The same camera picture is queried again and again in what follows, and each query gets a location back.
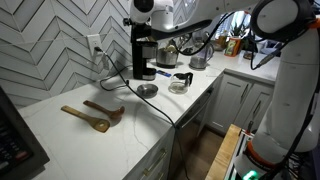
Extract wooden cart top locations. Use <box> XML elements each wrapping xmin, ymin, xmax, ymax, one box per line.
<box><xmin>204</xmin><ymin>123</ymin><xmax>242</xmax><ymax>180</ymax></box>

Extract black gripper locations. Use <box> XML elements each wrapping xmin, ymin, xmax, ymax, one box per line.
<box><xmin>123</xmin><ymin>17</ymin><xmax>152</xmax><ymax>34</ymax></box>

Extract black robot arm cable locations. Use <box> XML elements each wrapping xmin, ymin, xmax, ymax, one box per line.
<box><xmin>176</xmin><ymin>11</ymin><xmax>236</xmax><ymax>56</ymax></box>

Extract dark wooden spoon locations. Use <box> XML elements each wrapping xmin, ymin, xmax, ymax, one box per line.
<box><xmin>83</xmin><ymin>99</ymin><xmax>126</xmax><ymax>121</ymax></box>

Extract aluminium cart frame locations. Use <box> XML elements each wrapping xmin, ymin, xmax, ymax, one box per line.
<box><xmin>226</xmin><ymin>128</ymin><xmax>256</xmax><ymax>180</ymax></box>

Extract power cable with black plug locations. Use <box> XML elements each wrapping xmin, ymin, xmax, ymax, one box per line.
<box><xmin>94</xmin><ymin>46</ymin><xmax>192</xmax><ymax>180</ymax></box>

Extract orange canister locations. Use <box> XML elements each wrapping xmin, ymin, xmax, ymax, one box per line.
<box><xmin>224</xmin><ymin>35</ymin><xmax>242</xmax><ymax>57</ymax></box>

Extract black coffee maker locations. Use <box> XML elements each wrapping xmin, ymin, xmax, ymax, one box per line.
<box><xmin>130</xmin><ymin>23</ymin><xmax>159</xmax><ymax>81</ymax></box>

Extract grey base cabinet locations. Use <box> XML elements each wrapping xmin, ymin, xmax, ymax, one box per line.
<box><xmin>205</xmin><ymin>71</ymin><xmax>275</xmax><ymax>135</ymax></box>

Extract grey cabinet brass handles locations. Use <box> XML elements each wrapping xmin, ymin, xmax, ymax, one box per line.
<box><xmin>122</xmin><ymin>128</ymin><xmax>177</xmax><ymax>180</ymax></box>

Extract light wooden slotted spatula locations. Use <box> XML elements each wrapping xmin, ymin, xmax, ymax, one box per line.
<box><xmin>60</xmin><ymin>105</ymin><xmax>111</xmax><ymax>134</ymax></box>

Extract steel utensil holder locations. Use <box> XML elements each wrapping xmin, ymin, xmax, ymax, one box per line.
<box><xmin>155</xmin><ymin>46</ymin><xmax>179</xmax><ymax>70</ymax></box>

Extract glass coffee carafe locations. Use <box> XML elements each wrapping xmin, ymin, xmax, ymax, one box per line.
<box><xmin>168</xmin><ymin>71</ymin><xmax>194</xmax><ymax>95</ymax></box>

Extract black coffee maker cord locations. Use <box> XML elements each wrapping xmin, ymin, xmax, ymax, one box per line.
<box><xmin>99</xmin><ymin>64</ymin><xmax>133</xmax><ymax>92</ymax></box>

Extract white wall outlet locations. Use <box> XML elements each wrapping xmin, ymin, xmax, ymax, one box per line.
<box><xmin>86</xmin><ymin>33</ymin><xmax>103</xmax><ymax>56</ymax></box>

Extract blue snack packet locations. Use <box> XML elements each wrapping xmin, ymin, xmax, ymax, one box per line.
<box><xmin>156</xmin><ymin>69</ymin><xmax>173</xmax><ymax>79</ymax></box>

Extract green potted plant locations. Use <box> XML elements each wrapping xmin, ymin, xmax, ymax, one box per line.
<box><xmin>229</xmin><ymin>20</ymin><xmax>252</xmax><ymax>38</ymax></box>

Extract dishwasher with steel handle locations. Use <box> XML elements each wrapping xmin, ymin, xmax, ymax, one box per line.
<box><xmin>173</xmin><ymin>85</ymin><xmax>215</xmax><ymax>180</ymax></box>

